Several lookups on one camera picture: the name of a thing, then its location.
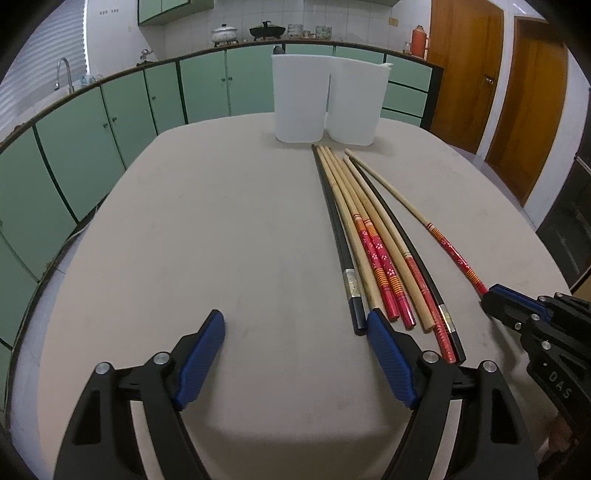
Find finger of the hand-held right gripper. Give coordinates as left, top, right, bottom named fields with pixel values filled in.
left=488, top=284, right=591, bottom=322
left=481, top=295, right=550, bottom=352

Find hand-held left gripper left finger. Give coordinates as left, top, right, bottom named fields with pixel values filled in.
left=53, top=309, right=227, bottom=480

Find red patterned wooden chopstick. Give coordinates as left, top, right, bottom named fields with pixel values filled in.
left=328, top=147, right=417, bottom=330
left=323, top=145, right=400, bottom=323
left=344, top=154, right=457, bottom=365
left=344, top=148, right=489, bottom=296

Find green kitchen base cabinets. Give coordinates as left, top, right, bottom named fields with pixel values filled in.
left=0, top=41, right=445, bottom=416

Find brown wooden door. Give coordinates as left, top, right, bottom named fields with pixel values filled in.
left=427, top=0, right=504, bottom=155
left=485, top=16, right=570, bottom=206

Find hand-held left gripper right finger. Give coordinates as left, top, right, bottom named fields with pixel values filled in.
left=366, top=308, right=539, bottom=480

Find silver cooking pot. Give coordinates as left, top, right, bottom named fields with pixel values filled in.
left=211, top=24, right=240, bottom=46

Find black chopstick with silver band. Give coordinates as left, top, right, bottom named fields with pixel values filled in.
left=311, top=144, right=369, bottom=336
left=350, top=157, right=467, bottom=364

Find black wok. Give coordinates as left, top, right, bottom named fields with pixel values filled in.
left=249, top=21, right=287, bottom=41

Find white power cable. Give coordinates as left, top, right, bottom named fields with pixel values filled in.
left=69, top=208, right=100, bottom=241

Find black glass cabinet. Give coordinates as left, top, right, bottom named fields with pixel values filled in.
left=536, top=157, right=591, bottom=291

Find metal sink faucet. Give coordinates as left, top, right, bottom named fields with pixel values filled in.
left=54, top=57, right=75, bottom=94

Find plain wooden chopstick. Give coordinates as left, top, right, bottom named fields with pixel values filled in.
left=341, top=157, right=434, bottom=333
left=317, top=145, right=380, bottom=312

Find white window blind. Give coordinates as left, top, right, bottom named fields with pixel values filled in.
left=0, top=0, right=89, bottom=134

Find white plastic utensil holder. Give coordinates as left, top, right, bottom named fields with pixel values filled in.
left=271, top=54, right=394, bottom=147

